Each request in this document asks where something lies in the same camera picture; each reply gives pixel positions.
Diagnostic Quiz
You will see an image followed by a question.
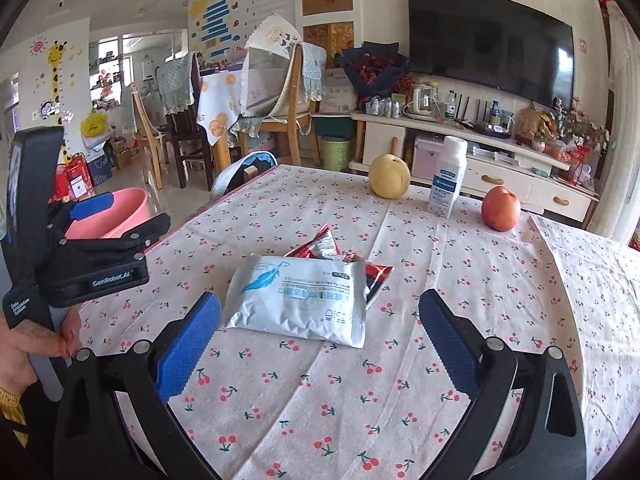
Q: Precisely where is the green waste bin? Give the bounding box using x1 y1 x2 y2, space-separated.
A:
320 136 352 171

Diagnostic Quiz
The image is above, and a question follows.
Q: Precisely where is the person's left hand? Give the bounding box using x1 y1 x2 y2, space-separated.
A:
0 304 84 399

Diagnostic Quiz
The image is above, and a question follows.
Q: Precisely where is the cherry print tablecloth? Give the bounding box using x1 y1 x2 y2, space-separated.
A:
81 166 639 479

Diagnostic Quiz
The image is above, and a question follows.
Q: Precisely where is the gold sleeve cuff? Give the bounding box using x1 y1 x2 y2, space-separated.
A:
0 389 28 446

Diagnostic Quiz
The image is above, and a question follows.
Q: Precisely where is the cardboard box white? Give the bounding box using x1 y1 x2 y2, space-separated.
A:
319 68 358 115

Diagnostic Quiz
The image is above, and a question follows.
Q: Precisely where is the black television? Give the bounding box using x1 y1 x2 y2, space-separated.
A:
408 0 574 106

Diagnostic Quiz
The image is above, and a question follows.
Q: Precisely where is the giraffe height wall sticker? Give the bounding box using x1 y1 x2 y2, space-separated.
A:
45 39 72 164

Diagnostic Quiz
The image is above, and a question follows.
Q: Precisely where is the dark wooden chair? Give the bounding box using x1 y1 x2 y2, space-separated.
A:
155 52 214 188

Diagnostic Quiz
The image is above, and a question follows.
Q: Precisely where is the white milk bottle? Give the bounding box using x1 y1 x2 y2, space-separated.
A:
428 136 468 218

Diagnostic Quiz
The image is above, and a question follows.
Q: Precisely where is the yellow pear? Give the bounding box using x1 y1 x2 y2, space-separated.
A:
369 154 410 200

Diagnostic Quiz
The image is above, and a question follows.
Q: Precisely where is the dining table with cloth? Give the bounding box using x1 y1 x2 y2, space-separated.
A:
196 70 241 172

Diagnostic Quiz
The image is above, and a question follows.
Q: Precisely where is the red small snack packet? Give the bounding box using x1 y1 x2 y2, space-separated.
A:
285 224 394 308

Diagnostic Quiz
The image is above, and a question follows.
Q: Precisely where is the dark flower bouquet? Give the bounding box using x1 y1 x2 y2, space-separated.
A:
335 41 408 98

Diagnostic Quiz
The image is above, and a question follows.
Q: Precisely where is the pink plastic bucket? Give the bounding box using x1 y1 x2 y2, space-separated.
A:
65 188 152 240

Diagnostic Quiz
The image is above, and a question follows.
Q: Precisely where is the red apple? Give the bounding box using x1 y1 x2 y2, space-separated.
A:
480 186 521 232

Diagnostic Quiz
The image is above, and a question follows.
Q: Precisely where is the light wooden chair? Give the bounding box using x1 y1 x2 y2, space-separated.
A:
130 84 168 191

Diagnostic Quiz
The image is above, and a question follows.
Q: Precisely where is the pink storage box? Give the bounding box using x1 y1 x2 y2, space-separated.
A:
411 134 444 180

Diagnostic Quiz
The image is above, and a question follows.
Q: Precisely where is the white electric kettle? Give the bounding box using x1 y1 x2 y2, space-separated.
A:
405 81 439 117

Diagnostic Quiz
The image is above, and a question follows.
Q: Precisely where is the white TV cabinet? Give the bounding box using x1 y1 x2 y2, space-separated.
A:
349 112 599 226

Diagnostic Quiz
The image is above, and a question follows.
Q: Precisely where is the red gift bag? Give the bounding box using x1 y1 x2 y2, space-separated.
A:
50 153 94 203

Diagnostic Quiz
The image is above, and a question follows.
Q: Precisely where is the wooden chair with cover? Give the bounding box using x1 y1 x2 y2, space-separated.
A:
234 14 326 166

